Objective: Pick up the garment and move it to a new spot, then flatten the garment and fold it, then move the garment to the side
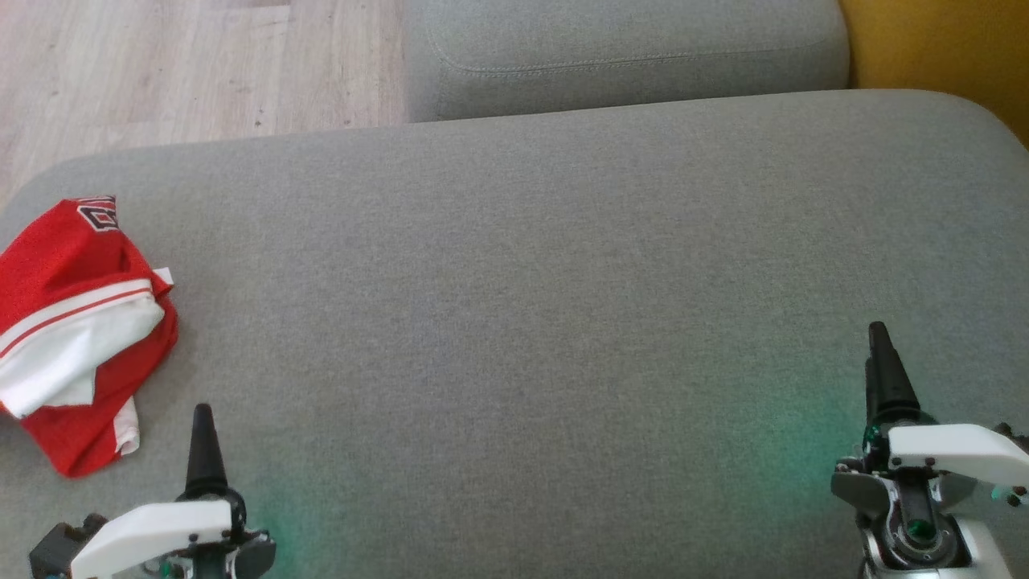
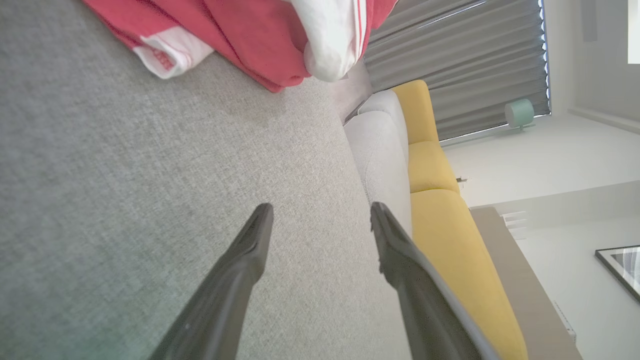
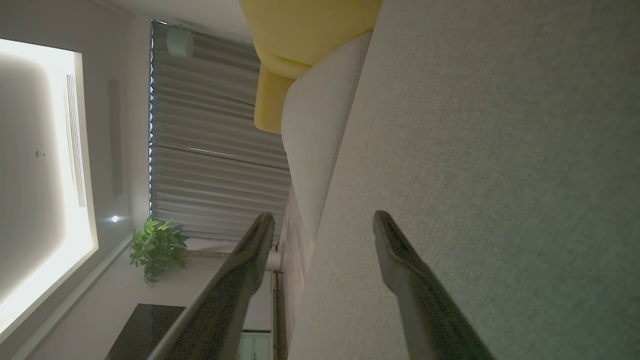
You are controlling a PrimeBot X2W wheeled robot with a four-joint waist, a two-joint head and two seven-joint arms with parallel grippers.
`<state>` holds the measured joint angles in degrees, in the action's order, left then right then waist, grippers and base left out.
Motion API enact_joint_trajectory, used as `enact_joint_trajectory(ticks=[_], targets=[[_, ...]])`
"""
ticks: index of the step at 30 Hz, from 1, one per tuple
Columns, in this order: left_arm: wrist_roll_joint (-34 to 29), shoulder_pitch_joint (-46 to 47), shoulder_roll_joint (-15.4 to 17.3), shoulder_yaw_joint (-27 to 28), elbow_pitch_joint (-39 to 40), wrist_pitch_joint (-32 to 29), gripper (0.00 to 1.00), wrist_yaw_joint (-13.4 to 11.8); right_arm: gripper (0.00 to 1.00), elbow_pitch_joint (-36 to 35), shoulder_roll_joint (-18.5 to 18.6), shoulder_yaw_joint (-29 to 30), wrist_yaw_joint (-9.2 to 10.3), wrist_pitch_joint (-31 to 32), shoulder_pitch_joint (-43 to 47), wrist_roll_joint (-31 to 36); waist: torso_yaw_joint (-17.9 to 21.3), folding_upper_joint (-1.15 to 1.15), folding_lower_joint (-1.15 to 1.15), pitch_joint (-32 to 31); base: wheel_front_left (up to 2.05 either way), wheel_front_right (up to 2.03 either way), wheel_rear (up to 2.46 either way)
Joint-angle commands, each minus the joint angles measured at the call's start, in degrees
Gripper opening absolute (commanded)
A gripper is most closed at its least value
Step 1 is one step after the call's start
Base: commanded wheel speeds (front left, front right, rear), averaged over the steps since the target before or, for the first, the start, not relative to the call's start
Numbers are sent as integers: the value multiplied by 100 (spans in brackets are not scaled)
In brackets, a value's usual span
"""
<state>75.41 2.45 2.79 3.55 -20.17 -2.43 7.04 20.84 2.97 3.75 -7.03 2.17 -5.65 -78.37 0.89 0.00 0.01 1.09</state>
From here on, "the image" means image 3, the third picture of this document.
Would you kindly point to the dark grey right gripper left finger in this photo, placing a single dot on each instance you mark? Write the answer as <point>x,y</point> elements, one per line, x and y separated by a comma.
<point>215,320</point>

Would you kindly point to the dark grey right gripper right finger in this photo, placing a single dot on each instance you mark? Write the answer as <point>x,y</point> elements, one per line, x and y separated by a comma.
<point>430,320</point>

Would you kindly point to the pale glass door cabinet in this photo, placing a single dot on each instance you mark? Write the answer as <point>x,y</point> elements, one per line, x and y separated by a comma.
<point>255,346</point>

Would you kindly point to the white plant pot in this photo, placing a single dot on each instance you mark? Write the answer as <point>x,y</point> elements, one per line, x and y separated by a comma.
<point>274,261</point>

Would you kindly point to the green potted plant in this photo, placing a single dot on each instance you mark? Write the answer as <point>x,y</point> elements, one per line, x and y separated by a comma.
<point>157,247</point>

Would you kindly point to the grey fabric sofa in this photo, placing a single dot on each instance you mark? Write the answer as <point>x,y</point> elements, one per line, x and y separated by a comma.
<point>500,150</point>

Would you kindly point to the grey pleated curtain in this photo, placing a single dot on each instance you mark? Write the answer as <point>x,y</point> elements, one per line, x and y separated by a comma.
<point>210,125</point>

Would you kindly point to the grey sofa cushion with seam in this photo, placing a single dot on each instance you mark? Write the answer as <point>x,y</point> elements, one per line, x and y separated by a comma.
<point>315,125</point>

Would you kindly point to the small yellow pillow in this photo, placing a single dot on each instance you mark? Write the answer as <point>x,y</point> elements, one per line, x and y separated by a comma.
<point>270,100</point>

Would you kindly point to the large yellow pillow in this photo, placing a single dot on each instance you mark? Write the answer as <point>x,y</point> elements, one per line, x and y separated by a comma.
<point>310,30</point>

